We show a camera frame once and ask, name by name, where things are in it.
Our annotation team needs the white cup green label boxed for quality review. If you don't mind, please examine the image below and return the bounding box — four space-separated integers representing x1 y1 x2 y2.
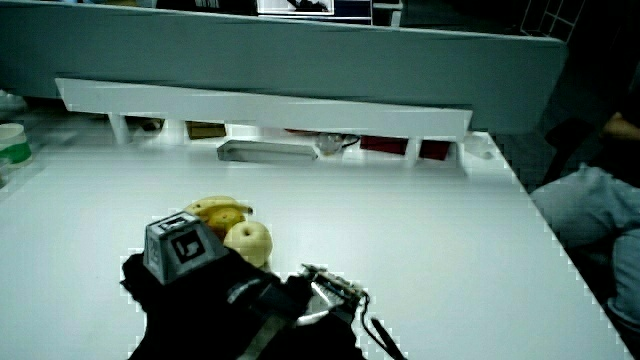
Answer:
0 122 33 168

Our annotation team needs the yellow apple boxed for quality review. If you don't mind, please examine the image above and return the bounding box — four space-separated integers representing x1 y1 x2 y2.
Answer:
223 220 274 270

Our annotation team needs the small red box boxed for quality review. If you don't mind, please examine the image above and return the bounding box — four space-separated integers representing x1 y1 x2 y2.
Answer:
418 139 451 162

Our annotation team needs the grey partition panel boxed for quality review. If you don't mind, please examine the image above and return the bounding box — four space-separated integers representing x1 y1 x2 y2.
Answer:
0 0 569 135

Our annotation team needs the white wire rack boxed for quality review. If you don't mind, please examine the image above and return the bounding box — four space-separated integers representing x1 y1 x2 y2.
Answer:
519 0 587 44

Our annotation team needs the white cloth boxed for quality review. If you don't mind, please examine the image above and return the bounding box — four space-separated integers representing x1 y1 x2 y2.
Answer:
0 89 27 114

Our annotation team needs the clear glass cup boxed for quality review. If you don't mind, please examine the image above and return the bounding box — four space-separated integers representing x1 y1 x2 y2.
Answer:
316 132 347 156

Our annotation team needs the brown cardboard box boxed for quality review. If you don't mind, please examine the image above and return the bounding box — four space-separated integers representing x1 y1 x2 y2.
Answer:
185 121 227 141

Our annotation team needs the wide red box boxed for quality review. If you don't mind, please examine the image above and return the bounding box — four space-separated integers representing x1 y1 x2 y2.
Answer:
359 135 410 156

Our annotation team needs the white flat tray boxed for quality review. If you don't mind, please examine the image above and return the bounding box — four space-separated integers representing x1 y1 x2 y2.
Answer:
216 139 321 163

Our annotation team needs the black cable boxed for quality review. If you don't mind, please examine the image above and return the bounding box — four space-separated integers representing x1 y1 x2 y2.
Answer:
359 293 409 360

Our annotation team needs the white framed screen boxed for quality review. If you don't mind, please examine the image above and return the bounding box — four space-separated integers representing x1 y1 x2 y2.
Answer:
256 0 335 16

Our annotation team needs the black chair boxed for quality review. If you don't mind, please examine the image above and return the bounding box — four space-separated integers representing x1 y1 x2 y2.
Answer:
542 117 604 187

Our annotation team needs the white desk shelf riser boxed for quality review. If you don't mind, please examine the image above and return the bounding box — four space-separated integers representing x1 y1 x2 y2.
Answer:
54 77 474 162

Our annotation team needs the yellow banana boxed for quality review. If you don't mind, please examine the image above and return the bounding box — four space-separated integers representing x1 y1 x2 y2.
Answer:
183 195 255 218

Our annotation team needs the person's right forearm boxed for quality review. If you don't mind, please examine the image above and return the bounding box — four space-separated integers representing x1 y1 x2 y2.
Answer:
257 315 369 360

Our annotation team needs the orange fruit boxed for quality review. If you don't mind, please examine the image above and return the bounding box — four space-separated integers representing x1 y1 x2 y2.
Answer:
205 207 247 242

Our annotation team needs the person's right hand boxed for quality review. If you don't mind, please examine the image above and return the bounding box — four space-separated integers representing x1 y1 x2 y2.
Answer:
121 209 370 360

